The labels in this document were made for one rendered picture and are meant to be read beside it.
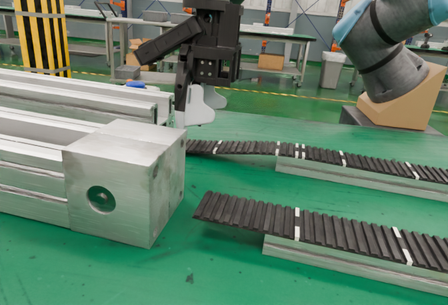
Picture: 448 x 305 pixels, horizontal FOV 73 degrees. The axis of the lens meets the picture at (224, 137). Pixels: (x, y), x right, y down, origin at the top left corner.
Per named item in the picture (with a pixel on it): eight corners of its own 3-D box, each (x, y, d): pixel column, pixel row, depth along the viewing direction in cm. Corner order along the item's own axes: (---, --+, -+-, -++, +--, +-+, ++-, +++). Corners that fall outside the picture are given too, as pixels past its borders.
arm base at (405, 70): (363, 96, 89) (343, 70, 87) (411, 61, 85) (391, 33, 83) (384, 108, 75) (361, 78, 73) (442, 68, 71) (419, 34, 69)
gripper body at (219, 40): (229, 92, 44) (237, 0, 39) (173, 84, 45) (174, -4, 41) (238, 82, 51) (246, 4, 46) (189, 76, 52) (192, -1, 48)
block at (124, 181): (189, 188, 42) (193, 123, 38) (149, 250, 31) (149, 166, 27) (129, 176, 44) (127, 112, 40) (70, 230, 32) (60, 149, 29)
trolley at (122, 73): (195, 94, 394) (199, 10, 356) (195, 107, 344) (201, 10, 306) (112, 90, 381) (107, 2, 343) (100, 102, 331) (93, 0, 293)
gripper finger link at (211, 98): (224, 130, 55) (224, 86, 49) (193, 125, 56) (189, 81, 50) (228, 120, 57) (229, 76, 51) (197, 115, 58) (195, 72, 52)
